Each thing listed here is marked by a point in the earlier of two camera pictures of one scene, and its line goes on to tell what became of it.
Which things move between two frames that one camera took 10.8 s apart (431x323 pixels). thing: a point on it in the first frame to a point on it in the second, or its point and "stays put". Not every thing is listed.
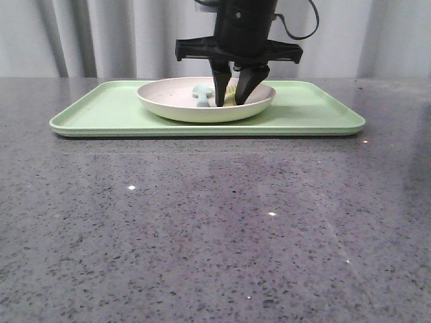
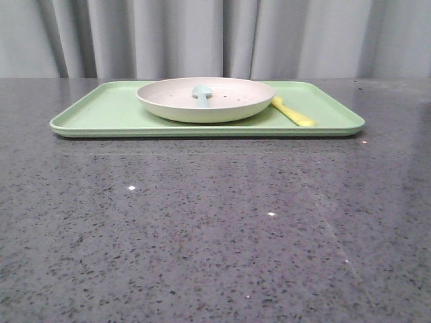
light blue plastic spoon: x=203 y=93 stays put
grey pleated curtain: x=137 y=39 stays put
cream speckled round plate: x=173 y=99 stays put
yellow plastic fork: x=229 y=98 to x=298 y=119
